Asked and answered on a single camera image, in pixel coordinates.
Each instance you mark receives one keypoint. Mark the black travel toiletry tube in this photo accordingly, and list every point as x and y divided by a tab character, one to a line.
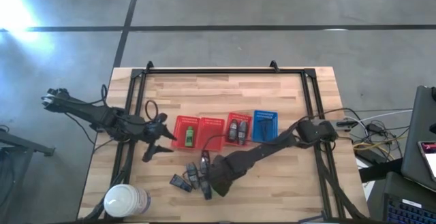
180	183
206	190

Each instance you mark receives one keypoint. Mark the green travel toiletry bottle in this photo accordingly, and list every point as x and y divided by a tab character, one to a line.
189	136

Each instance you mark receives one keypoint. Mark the red plastic mesh basket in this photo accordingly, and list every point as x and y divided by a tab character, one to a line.
238	115
178	132
211	130

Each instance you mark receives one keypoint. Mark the white round canister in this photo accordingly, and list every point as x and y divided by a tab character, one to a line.
126	200

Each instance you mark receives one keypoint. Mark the black aluminium table frame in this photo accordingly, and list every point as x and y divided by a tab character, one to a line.
221	71

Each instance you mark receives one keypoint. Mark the black power adapter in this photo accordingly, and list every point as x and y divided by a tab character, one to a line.
374	128

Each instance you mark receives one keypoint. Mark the grey laptop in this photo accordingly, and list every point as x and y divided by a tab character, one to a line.
419	122

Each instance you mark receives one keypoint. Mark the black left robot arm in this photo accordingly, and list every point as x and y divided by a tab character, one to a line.
92	113

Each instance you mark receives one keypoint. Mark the black power brick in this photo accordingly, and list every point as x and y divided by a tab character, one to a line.
366	156

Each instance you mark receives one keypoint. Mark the black metal stand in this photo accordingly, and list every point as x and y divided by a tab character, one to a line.
20	144

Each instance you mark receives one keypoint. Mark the grey travel toiletry bottle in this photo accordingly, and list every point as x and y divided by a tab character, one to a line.
204	159
192	173
233	130
242	132

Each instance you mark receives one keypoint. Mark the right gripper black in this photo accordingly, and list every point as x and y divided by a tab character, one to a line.
225	169

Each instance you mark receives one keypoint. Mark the blue plastic mesh basket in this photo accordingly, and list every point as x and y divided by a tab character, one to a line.
272	128

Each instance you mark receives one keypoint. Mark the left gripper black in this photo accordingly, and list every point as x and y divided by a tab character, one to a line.
153	130

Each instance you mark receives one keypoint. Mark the smartphone with lit screen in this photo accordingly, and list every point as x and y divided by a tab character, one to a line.
430	156

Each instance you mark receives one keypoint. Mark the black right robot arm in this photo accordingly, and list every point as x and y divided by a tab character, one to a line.
269	149

